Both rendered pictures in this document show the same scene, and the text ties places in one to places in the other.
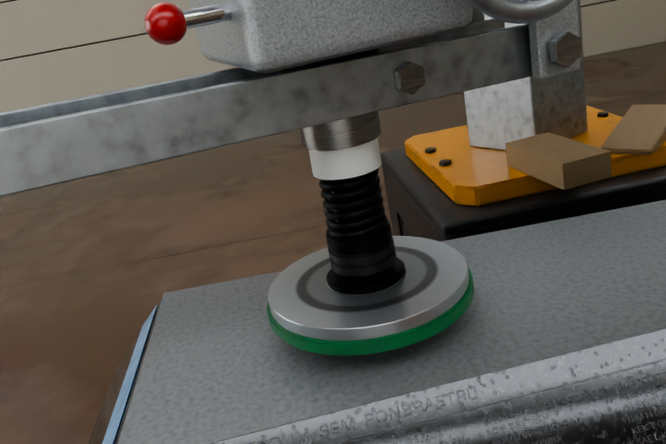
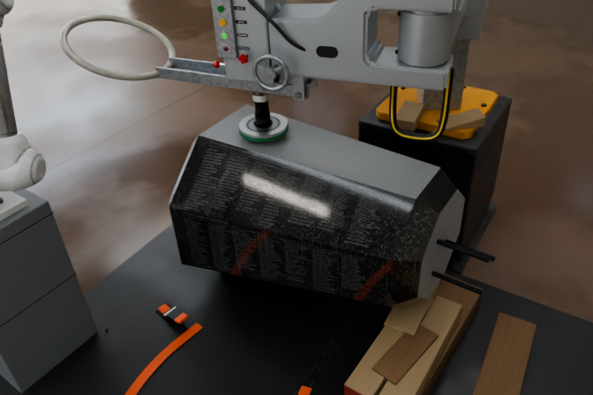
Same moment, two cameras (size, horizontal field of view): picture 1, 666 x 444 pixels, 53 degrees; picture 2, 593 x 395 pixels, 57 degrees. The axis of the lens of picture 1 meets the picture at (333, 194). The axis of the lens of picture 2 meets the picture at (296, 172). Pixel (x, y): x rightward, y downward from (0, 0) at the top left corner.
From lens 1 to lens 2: 190 cm
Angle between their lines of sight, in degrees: 38
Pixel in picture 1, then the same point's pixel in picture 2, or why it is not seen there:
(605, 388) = (278, 167)
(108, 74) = not seen: outside the picture
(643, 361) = (288, 167)
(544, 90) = not seen: hidden behind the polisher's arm
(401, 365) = (253, 145)
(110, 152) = (206, 81)
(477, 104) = not seen: hidden behind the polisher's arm
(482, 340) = (271, 148)
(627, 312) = (298, 158)
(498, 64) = (288, 92)
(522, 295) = (293, 145)
